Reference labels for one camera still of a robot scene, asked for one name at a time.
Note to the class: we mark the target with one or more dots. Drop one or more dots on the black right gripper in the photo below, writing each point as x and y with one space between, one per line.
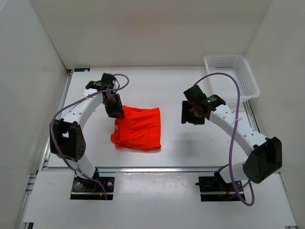
186 117

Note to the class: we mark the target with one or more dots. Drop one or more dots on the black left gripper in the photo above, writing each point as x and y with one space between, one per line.
112 113

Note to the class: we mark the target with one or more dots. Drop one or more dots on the orange mesh shorts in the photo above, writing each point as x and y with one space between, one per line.
140 129

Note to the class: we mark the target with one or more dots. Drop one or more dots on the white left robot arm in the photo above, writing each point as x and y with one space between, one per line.
67 139

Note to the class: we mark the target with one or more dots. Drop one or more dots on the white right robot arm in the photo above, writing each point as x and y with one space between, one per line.
264 155

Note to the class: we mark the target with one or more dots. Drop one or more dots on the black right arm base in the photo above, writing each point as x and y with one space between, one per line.
212 190

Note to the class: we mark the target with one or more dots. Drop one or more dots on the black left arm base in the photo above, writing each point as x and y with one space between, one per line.
84 189

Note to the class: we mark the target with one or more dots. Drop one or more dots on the white plastic mesh basket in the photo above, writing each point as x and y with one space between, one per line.
237 67

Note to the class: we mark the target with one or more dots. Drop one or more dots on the black corner label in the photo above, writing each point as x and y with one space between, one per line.
81 69

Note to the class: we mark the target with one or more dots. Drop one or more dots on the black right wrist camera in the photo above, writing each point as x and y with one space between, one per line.
196 98

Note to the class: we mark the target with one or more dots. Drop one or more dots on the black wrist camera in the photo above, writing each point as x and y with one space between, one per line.
106 82
196 98

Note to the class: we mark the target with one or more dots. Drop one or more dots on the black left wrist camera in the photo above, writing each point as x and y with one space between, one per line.
106 82

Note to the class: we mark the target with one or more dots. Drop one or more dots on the aluminium table edge rail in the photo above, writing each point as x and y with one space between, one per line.
156 169

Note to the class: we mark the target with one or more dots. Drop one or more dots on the aluminium right frame rail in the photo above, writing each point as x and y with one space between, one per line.
250 115

